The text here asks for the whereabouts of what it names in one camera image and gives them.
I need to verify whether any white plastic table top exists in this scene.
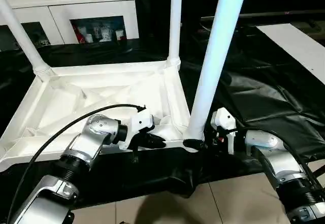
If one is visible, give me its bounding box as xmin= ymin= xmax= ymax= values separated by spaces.
xmin=0 ymin=57 xmax=205 ymax=173

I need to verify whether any white plastic table leg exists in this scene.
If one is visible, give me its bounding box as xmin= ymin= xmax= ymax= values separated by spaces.
xmin=167 ymin=0 xmax=183 ymax=68
xmin=0 ymin=0 xmax=54 ymax=80
xmin=183 ymin=0 xmax=250 ymax=143

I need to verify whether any black work mat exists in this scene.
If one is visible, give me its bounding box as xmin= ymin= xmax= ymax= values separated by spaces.
xmin=0 ymin=23 xmax=325 ymax=209

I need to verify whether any small red bottle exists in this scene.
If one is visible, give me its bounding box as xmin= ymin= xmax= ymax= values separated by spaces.
xmin=76 ymin=26 xmax=87 ymax=43

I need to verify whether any white flat board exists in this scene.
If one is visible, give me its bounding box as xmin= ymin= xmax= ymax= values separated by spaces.
xmin=256 ymin=24 xmax=325 ymax=82

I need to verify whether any black horizontal bar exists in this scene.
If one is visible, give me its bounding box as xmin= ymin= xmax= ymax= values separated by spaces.
xmin=201 ymin=12 xmax=325 ymax=21

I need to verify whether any white cabinet with glass doors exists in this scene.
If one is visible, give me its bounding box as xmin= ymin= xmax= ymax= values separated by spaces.
xmin=0 ymin=0 xmax=140 ymax=49

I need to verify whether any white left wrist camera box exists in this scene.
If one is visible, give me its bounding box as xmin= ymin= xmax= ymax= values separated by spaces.
xmin=117 ymin=107 xmax=155 ymax=151

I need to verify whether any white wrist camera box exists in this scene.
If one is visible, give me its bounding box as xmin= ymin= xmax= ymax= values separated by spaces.
xmin=210 ymin=107 xmax=238 ymax=155
xmin=117 ymin=107 xmax=155 ymax=151

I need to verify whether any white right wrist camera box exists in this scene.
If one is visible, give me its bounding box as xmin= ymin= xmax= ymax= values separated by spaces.
xmin=210 ymin=107 xmax=238 ymax=155

